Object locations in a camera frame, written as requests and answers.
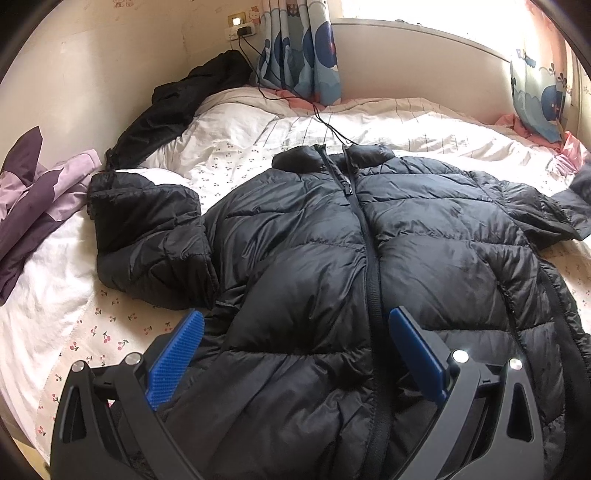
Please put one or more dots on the white striped quilt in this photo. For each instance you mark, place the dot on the white striped quilt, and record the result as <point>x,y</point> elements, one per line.
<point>248,124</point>

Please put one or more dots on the purple and lilac garment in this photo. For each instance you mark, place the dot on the purple and lilac garment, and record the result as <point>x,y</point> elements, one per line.
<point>36,201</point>

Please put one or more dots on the wall power socket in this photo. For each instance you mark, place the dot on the wall power socket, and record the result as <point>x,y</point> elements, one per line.
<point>239,26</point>

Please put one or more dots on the blue cartoon curtain right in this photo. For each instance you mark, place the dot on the blue cartoon curtain right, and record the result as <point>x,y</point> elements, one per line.
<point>539,84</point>

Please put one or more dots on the black puffer jacket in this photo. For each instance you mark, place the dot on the black puffer jacket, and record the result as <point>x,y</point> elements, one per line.
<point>297,271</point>

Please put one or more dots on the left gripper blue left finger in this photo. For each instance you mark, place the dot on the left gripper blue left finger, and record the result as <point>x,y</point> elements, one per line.
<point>175,352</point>

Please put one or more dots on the black garment by wall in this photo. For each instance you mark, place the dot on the black garment by wall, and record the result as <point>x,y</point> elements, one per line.
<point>173,106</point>

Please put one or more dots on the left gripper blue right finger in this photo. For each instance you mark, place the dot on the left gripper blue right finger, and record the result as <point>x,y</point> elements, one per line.
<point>424,353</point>

